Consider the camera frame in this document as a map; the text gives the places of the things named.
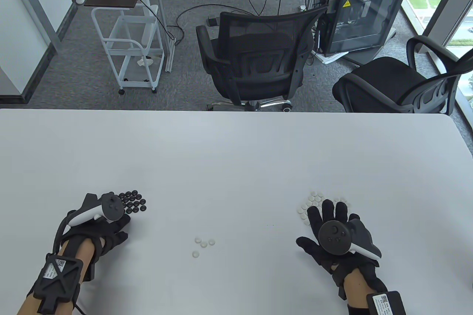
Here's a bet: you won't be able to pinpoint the black white hand controller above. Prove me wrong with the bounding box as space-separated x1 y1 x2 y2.
319 219 382 260
67 192 124 227

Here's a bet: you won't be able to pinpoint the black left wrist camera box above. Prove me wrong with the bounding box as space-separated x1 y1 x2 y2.
33 253 82 314

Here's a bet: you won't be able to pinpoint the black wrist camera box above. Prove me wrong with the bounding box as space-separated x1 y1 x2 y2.
33 253 82 314
367 291 406 315

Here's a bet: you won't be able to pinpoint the black glass computer tower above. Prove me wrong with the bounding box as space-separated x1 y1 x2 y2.
319 0 409 55

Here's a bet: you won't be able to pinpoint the aluminium profile rods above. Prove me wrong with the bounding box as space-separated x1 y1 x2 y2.
150 0 176 72

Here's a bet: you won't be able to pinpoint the person's left forearm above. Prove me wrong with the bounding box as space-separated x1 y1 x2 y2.
17 239 95 315

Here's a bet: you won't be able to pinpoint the group of white Go stones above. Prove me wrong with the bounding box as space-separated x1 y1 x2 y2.
297 191 351 226

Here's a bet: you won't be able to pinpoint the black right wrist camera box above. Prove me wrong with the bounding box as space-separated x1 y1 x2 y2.
367 291 406 315

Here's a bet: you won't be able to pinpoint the group of black Go stones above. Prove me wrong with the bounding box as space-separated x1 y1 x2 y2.
116 191 147 215

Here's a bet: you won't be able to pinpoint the black white left hand controller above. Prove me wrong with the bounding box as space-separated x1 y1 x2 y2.
67 192 124 227

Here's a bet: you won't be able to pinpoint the black looped floor cable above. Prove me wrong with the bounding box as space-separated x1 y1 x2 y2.
177 4 255 47

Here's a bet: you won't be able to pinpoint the white papers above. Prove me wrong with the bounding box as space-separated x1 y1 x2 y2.
314 51 350 64

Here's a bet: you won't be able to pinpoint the black office chair curved armrests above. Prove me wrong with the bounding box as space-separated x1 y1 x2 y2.
332 35 473 114

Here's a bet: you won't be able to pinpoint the white rolling cart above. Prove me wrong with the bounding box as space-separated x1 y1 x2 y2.
91 5 165 95

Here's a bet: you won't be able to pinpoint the person's right hand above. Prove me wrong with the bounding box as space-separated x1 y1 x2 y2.
296 200 388 301

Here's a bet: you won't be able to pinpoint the person's left hand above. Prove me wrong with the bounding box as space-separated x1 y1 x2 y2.
54 213 132 282

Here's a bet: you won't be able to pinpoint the black white right hand controller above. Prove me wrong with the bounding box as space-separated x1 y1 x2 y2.
319 219 382 260

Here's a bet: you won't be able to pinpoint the black mesh office chair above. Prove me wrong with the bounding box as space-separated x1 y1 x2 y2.
196 6 329 112

